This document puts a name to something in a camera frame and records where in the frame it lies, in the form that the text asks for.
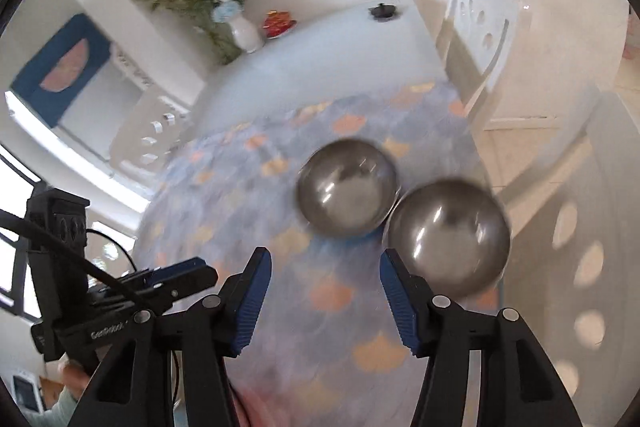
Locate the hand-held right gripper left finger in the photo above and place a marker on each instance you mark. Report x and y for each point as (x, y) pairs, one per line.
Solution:
(250, 302)

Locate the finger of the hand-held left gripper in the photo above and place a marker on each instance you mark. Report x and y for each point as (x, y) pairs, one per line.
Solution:
(175, 271)
(195, 287)

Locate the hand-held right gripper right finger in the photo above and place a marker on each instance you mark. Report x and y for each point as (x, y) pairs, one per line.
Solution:
(397, 302)

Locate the steel bowl red exterior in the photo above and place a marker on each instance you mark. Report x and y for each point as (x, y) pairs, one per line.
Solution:
(450, 237)

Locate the steel bowl blue exterior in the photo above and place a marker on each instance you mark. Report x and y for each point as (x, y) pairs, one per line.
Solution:
(345, 187)

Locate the person's left forearm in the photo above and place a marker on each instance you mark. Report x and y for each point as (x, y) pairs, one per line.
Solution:
(62, 409)

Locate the person's left hand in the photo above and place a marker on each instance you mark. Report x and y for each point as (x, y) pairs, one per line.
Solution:
(77, 379)

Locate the lilac printed table mat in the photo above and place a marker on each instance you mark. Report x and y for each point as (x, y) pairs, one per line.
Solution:
(225, 187)

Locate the white cutout chair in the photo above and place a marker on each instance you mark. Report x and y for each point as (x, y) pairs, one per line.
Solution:
(150, 142)
(475, 37)
(575, 187)

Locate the small white device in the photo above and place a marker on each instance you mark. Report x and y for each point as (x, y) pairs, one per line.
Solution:
(25, 393)

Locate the white ceramic vase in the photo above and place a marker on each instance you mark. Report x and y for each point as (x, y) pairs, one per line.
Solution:
(245, 34)

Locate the small red dish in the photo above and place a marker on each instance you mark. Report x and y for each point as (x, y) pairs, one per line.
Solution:
(278, 24)

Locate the small black object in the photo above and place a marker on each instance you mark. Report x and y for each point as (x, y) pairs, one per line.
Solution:
(382, 12)

